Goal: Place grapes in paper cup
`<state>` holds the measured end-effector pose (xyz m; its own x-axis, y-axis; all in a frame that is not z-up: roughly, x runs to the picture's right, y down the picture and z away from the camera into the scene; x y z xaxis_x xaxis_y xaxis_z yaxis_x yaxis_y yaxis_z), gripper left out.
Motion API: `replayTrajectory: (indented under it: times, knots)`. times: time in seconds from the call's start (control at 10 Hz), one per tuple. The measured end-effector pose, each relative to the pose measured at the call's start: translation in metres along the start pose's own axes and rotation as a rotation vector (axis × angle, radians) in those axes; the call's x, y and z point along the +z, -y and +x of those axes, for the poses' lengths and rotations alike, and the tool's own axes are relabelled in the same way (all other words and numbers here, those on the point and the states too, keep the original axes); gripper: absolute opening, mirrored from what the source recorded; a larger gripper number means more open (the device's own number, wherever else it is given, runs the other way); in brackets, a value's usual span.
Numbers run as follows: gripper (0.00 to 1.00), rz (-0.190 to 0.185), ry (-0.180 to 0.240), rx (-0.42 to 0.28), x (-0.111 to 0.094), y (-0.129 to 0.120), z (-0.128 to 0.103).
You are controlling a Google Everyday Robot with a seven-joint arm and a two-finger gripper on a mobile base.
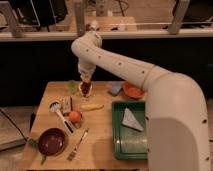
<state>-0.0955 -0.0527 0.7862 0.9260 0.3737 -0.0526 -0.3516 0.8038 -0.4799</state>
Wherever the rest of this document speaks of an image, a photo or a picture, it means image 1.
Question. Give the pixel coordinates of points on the brown wooden block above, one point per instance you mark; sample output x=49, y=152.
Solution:
x=66, y=104

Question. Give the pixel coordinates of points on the green plastic tray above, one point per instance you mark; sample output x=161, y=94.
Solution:
x=129, y=143

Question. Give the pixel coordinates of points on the grey folded cloth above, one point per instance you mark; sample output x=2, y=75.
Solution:
x=130, y=121

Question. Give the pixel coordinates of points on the yellow banana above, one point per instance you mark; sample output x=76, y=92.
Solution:
x=89, y=107

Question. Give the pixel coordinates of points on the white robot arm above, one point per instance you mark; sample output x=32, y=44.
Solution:
x=175, y=107

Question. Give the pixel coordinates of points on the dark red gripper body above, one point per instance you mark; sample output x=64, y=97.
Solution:
x=85, y=88

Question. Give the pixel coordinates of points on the orange plate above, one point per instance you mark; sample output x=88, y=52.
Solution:
x=132, y=91

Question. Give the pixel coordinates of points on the silver fork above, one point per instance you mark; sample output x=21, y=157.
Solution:
x=74, y=152

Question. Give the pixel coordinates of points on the green leafy vegetable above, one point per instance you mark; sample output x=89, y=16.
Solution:
x=34, y=144

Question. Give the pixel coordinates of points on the green grapes bunch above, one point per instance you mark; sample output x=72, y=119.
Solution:
x=72, y=86

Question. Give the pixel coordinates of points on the orange fruit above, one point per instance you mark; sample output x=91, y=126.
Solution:
x=75, y=116

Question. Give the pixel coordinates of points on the blue sponge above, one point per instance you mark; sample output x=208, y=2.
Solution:
x=115, y=89

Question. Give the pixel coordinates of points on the white handled measuring spoon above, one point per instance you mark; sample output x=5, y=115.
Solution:
x=55, y=107

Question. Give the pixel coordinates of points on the dark red bowl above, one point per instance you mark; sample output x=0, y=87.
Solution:
x=52, y=142

